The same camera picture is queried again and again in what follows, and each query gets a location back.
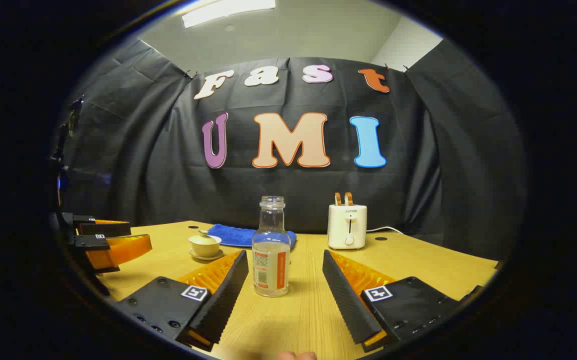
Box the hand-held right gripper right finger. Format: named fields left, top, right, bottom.
left=322, top=249, right=484, bottom=353

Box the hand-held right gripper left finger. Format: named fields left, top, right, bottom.
left=116, top=250, right=249, bottom=352

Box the beige teacup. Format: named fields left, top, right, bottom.
left=188, top=236, right=222, bottom=258

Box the clear glass water bottle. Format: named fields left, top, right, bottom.
left=252, top=196, right=292, bottom=298

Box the beige saucer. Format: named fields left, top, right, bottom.
left=189, top=248, right=225, bottom=262

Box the blue towel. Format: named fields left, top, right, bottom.
left=207, top=223, right=297, bottom=249

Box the white toaster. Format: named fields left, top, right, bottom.
left=327, top=203, right=368, bottom=250

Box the black backdrop cloth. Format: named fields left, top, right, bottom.
left=61, top=39, right=527, bottom=261

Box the ceiling light panel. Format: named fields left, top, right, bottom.
left=182, top=0, right=276, bottom=28

